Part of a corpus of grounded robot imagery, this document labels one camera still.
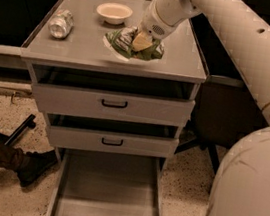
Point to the grey drawer cabinet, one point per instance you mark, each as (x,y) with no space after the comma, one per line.
(82,61)

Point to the top grey drawer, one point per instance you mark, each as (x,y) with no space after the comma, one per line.
(108,105)

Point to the crushed silver can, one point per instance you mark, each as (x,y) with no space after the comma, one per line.
(61,24)

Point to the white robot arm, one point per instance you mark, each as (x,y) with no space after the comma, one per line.
(242,183)

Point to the green jalapeno chip bag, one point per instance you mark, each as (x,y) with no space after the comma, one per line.
(120,43)

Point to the middle grey drawer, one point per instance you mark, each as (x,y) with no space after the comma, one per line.
(111,142)

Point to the white paper bowl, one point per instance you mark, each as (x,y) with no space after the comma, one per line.
(114,13)

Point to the black shoe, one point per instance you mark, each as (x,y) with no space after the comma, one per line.
(35,164)

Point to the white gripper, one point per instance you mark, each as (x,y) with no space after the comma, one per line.
(152,24)

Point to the black office chair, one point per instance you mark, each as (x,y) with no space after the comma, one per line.
(224,111)

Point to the bottom grey open drawer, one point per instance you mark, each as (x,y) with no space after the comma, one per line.
(101,184)

